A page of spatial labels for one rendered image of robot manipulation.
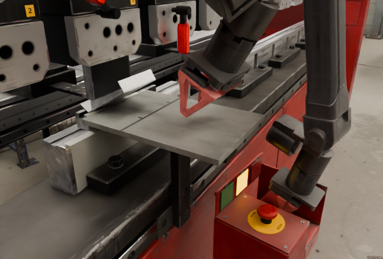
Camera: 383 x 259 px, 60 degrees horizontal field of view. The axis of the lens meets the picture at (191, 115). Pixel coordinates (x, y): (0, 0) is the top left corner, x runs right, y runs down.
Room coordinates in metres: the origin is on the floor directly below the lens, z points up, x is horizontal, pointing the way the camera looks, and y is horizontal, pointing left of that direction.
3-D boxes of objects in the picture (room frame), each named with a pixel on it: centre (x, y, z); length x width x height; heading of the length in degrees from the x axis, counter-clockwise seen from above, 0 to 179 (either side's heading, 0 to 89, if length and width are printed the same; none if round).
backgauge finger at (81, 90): (0.69, 0.28, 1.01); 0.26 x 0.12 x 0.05; 59
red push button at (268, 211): (0.52, -0.15, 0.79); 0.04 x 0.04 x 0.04
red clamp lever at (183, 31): (0.70, 0.02, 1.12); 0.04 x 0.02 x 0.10; 59
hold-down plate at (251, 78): (1.09, -0.20, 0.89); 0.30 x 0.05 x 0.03; 149
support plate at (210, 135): (0.53, 0.03, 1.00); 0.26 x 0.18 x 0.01; 59
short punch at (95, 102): (0.60, 0.16, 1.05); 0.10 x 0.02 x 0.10; 149
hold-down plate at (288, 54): (1.44, -0.41, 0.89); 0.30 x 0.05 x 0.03; 149
